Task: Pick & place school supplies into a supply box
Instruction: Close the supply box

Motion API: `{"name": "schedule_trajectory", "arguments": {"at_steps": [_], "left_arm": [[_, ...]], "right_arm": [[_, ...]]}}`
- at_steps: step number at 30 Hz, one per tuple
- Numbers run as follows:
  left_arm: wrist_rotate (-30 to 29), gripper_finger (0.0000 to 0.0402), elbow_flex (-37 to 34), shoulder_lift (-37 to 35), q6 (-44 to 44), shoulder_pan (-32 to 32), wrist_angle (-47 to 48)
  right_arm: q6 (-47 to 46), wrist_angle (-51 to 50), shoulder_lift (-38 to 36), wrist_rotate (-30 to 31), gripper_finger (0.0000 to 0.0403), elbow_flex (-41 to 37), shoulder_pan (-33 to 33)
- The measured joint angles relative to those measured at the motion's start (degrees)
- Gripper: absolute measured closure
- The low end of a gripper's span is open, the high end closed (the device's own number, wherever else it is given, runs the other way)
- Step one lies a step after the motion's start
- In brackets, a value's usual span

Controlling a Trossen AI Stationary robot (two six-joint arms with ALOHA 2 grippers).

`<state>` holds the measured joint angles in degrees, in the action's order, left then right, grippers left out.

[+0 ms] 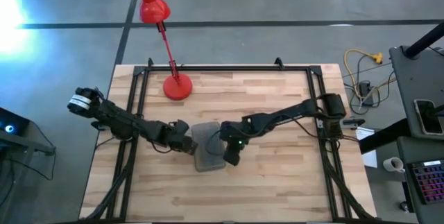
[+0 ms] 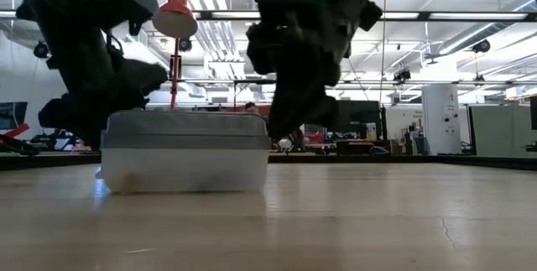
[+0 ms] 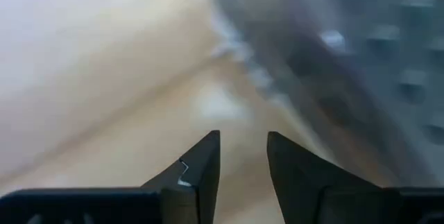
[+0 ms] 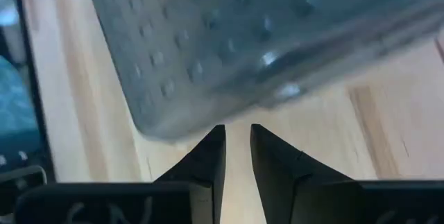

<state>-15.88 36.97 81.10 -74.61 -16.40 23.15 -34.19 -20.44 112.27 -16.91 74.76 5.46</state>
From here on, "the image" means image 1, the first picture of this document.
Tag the grey metal stand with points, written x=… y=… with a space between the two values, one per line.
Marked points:
x=34 y=144

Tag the white paper sheet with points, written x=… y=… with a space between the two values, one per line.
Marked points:
x=369 y=158

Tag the black flat bracket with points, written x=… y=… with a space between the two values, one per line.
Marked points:
x=353 y=123

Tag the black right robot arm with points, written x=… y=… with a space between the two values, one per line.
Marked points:
x=277 y=116

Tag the white cup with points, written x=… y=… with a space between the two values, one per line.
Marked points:
x=392 y=164

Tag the grey side desk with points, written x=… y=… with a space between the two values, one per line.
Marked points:
x=409 y=85

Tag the red desk lamp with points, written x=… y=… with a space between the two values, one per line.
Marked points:
x=177 y=87

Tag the black device with blue light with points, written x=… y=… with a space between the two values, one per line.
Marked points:
x=14 y=123

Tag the black desk bar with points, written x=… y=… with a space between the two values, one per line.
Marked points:
x=381 y=137

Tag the black smartphone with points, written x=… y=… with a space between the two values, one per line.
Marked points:
x=425 y=116

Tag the backlit keyboard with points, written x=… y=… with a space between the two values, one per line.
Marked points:
x=430 y=182

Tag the black aluminium table frame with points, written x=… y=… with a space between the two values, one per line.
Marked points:
x=225 y=68

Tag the black pole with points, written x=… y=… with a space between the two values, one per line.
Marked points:
x=423 y=42

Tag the grey plastic box lid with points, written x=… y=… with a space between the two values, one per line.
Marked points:
x=208 y=163

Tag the black power adapter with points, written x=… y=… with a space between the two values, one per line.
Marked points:
x=365 y=90

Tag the dark grey desk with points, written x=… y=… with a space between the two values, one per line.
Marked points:
x=406 y=147

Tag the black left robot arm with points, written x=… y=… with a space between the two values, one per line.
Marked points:
x=121 y=123

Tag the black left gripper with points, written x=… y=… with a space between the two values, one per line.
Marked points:
x=178 y=134

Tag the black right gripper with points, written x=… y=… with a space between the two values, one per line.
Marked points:
x=234 y=135

